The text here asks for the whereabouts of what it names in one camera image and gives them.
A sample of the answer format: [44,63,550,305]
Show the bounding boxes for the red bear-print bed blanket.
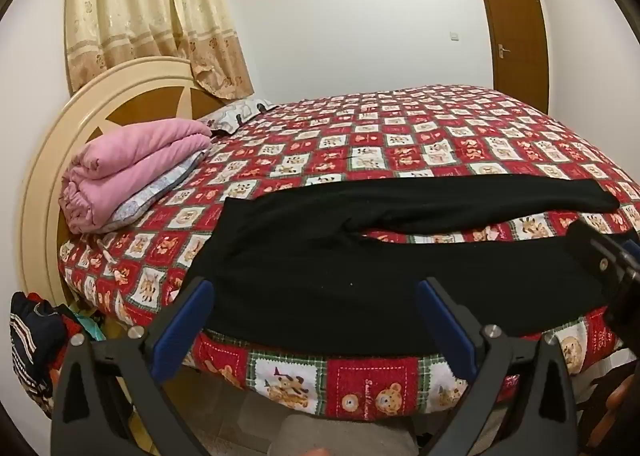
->
[57,83,640,419]

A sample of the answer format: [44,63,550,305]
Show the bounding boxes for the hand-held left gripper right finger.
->
[416,277,581,456]

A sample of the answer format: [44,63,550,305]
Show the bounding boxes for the grey patterned pillow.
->
[107,150,212,231]

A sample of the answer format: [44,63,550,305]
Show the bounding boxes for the pile of dark clothes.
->
[10,292,83,418]

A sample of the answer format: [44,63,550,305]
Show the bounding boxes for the pink folded quilt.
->
[60,119,213,235]

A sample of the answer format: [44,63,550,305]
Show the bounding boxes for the cream round wooden headboard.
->
[20,56,236,307]

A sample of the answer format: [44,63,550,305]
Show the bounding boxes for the black pants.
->
[187,175,623,354]

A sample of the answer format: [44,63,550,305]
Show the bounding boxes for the beige patterned curtain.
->
[64,0,254,99]

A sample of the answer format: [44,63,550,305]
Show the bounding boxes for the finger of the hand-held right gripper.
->
[566,220,624,297]

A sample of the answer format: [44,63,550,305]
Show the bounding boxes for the brown wooden door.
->
[471,0,551,115]

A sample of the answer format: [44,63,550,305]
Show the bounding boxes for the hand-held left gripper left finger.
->
[50,277,216,456]

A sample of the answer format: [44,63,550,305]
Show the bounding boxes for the white patterned pillow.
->
[195,98,279,135]

